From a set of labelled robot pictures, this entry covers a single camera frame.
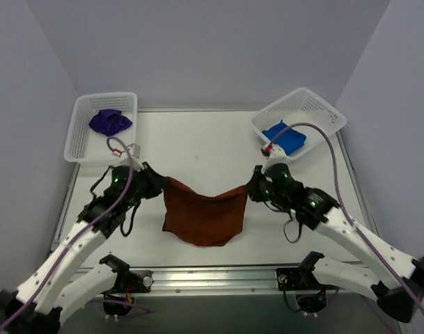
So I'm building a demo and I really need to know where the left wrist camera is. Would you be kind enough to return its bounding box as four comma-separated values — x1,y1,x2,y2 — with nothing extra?
116,143,143,171

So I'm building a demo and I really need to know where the brown towel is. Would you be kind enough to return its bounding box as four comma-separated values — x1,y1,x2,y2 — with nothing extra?
162,177,248,247

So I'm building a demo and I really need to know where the purple towel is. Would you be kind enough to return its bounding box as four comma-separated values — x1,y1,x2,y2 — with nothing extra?
88,109,133,137

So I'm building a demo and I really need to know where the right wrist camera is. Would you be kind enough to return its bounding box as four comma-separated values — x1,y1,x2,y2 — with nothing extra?
261,144,287,174

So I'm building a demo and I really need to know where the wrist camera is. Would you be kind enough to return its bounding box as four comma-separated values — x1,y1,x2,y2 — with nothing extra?
116,143,143,171
261,144,287,174

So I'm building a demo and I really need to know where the white plastic basket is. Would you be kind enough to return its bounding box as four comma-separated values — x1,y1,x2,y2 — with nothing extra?
251,88,347,161
64,92,138,167

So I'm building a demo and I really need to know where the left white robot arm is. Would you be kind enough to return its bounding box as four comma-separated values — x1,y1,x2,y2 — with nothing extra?
0,164,170,333

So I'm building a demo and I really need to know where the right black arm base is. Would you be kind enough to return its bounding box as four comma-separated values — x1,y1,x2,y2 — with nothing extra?
276,251,339,317

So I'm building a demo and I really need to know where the left white plastic basket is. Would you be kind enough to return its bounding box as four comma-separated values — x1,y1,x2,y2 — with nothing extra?
64,92,138,167

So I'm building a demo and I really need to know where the aluminium front rail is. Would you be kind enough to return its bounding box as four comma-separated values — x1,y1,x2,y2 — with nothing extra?
26,262,404,299

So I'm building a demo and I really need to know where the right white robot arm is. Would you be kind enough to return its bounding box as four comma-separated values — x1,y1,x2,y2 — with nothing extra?
246,164,424,323

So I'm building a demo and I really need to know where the bright blue towel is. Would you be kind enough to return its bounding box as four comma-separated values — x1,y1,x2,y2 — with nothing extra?
262,120,307,156

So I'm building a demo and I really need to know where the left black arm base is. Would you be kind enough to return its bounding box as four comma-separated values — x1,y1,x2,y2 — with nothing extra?
87,254,154,318

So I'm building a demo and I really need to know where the right white plastic basket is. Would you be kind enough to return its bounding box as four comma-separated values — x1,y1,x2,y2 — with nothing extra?
251,88,347,161

